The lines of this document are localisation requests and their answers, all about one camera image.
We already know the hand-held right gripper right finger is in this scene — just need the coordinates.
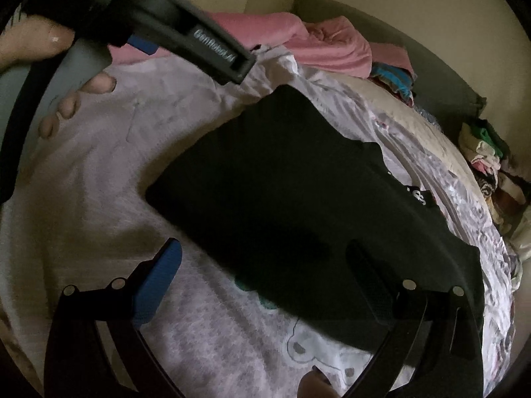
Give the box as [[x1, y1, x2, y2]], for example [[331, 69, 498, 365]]
[[344, 244, 484, 398]]

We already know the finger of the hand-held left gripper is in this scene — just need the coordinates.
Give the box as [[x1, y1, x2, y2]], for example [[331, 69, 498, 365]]
[[125, 34, 159, 57]]

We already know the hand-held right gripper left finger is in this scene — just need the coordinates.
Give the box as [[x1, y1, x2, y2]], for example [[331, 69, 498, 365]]
[[41, 238, 184, 398]]

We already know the black garment with white print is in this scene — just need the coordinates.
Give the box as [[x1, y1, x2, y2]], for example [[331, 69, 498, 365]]
[[145, 84, 486, 398]]

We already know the pile of loose clothes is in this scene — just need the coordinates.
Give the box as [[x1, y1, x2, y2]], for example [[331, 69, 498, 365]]
[[458, 118, 531, 237]]

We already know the person's left hand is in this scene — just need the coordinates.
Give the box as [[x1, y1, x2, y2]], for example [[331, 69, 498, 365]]
[[0, 13, 117, 139]]

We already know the white printed duvet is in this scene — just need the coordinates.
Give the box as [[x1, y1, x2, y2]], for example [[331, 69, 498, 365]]
[[0, 45, 519, 398]]

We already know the pink blanket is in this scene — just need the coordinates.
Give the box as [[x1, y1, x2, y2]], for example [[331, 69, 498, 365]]
[[108, 10, 372, 79]]

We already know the beige bed sheet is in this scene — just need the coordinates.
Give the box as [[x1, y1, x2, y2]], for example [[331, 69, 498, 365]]
[[332, 72, 498, 216]]

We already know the blue garment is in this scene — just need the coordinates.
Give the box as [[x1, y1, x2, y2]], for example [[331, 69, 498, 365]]
[[369, 63, 417, 108]]

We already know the pink pillow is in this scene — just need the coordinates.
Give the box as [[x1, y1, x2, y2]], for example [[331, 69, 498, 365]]
[[367, 41, 416, 77]]

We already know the grey headboard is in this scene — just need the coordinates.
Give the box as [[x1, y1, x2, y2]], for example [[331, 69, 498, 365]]
[[290, 0, 488, 133]]

